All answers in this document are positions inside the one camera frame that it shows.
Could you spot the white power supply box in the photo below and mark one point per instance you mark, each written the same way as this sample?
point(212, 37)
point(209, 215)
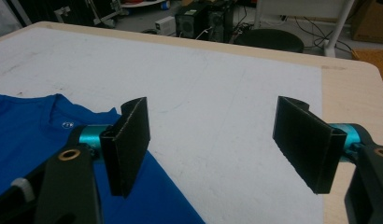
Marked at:
point(165, 26)

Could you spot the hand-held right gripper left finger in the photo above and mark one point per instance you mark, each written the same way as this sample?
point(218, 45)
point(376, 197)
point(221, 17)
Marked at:
point(127, 149)

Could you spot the blue t-shirt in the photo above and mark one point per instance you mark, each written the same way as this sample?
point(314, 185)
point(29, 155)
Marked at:
point(27, 130)

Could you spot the white foam mat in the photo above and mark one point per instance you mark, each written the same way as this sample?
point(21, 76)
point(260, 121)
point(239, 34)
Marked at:
point(205, 102)

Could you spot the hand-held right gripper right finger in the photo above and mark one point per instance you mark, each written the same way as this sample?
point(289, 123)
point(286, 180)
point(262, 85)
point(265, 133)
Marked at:
point(304, 143)

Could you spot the black computer tower green label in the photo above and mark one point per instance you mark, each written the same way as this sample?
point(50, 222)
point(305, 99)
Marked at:
point(189, 25)

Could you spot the black round stool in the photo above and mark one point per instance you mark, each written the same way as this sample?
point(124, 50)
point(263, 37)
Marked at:
point(269, 39)

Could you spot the large cardboard box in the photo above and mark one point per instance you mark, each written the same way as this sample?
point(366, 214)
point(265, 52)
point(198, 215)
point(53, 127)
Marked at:
point(371, 21)

